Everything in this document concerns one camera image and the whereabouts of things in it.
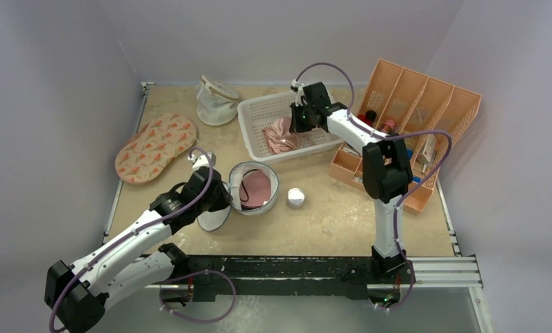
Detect white mesh laundry bag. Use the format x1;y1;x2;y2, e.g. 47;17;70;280
196;75;241;126
197;161;279;232

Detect dark pink black-strap bra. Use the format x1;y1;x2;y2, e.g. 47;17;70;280
239;169;272;210

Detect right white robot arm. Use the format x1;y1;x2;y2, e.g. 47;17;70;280
290;81;413;282

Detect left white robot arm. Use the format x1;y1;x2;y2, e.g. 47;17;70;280
44;166;232;332

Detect red cap bottle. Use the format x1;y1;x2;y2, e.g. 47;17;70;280
358;110;377;128

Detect white plastic basket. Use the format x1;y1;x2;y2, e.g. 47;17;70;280
238;89;343;164

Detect pink cap bottle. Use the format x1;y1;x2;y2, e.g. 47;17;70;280
379;119;396;134

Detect small clear white-lid jar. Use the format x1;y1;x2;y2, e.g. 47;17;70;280
286;187;306;210

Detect carrot print oval pad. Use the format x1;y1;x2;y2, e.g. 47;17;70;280
114;113;198;185

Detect orange plastic organizer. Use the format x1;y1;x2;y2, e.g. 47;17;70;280
355;60;481;214

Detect white red box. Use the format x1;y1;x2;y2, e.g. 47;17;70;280
417;134;437;165

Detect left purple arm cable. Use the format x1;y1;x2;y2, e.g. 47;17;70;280
49;146;214;333

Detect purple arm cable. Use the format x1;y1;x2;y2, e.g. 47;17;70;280
296;62;454;258
49;146;214;333

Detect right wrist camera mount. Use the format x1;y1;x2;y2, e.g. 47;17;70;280
291;79;307;107

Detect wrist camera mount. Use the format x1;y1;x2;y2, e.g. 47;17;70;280
188;152;216;172
291;79;307;107

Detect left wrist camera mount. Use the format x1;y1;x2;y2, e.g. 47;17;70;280
188;152;216;172

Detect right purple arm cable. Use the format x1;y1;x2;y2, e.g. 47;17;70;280
296;62;454;258

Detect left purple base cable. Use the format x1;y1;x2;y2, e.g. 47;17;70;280
159;269;237;323

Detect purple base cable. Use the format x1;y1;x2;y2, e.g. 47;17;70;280
372;257;418;314
159;269;237;323

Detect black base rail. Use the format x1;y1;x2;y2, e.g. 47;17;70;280
142;255;417;305

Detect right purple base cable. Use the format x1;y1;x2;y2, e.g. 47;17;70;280
372;257;418;314

